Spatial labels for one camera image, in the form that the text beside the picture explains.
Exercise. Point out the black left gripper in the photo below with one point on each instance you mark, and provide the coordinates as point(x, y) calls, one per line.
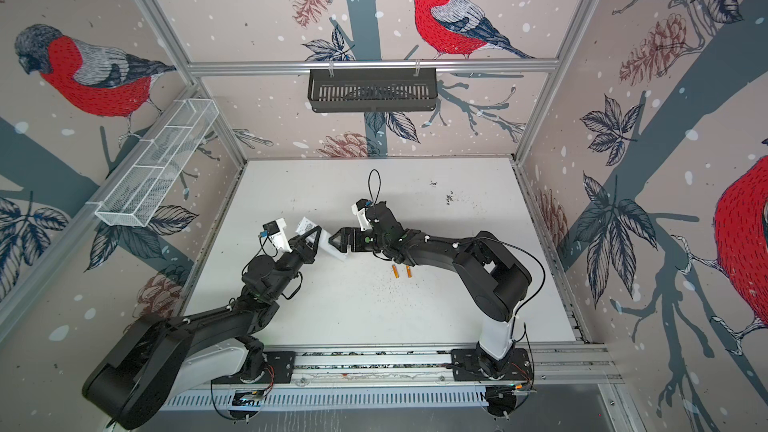
point(300, 249)

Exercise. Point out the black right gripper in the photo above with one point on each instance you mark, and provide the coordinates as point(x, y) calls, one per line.
point(358, 235)

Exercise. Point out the white remote control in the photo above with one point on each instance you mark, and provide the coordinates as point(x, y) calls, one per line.
point(305, 225)

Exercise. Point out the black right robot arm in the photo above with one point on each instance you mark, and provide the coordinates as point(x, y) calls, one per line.
point(496, 280)

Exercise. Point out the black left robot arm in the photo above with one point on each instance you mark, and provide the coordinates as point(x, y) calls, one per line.
point(138, 375)

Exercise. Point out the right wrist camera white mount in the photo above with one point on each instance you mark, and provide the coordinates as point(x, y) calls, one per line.
point(359, 209)

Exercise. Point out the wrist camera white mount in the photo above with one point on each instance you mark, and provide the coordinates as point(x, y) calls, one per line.
point(274, 233)
point(359, 209)

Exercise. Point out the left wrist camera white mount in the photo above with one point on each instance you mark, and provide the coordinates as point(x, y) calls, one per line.
point(274, 233)

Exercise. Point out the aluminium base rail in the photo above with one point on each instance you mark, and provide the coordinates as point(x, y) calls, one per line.
point(318, 379)

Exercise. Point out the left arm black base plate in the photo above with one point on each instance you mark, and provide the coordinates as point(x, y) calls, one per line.
point(270, 367)

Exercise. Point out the black wall basket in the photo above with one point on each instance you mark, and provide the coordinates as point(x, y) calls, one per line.
point(373, 90)

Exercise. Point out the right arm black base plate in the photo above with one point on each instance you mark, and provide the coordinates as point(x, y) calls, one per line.
point(492, 366)

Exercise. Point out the white wire mesh basket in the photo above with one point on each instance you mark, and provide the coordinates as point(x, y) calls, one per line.
point(141, 190)

